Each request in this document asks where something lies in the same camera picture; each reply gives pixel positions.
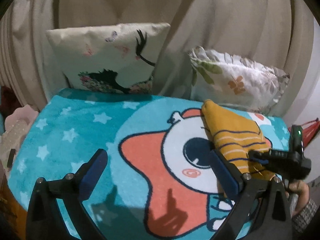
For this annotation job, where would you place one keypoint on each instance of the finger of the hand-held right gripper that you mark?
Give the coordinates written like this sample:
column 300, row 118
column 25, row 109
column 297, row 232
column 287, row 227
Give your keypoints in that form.
column 260, row 155
column 267, row 166

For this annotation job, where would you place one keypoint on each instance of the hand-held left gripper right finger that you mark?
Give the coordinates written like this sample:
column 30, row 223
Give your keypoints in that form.
column 225, row 172

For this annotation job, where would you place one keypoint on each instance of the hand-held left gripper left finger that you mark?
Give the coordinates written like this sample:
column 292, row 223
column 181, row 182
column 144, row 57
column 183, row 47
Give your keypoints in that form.
column 93, row 173

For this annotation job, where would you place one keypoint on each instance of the yellow striped knit sweater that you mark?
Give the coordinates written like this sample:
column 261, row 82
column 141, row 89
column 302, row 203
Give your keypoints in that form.
column 232, row 130

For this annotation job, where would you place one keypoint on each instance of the person's right hand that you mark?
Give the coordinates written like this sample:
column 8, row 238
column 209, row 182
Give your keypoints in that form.
column 300, row 192

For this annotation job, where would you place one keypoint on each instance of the red bag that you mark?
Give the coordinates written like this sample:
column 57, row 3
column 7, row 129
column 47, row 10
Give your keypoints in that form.
column 312, row 130

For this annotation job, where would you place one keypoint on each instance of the teal cartoon print blanket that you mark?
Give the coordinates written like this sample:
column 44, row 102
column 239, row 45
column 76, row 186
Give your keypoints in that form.
column 75, row 130

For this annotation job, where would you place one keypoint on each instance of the white floral ruffled pillow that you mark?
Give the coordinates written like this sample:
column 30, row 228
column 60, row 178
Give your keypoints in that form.
column 237, row 80

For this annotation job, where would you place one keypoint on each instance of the orange brown object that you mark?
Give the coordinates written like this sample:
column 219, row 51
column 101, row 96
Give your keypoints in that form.
column 11, row 205

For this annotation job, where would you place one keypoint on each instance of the pale pink ruffled cloth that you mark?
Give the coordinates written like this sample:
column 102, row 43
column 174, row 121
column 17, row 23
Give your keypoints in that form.
column 17, row 125

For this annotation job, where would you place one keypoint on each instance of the dark red cloth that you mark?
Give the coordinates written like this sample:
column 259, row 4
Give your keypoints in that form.
column 8, row 100

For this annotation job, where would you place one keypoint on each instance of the cream bird print cushion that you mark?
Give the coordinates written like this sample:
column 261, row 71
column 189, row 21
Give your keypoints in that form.
column 105, row 55

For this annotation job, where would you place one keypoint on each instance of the beige curtain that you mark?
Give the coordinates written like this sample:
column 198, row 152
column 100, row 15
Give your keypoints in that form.
column 212, row 17

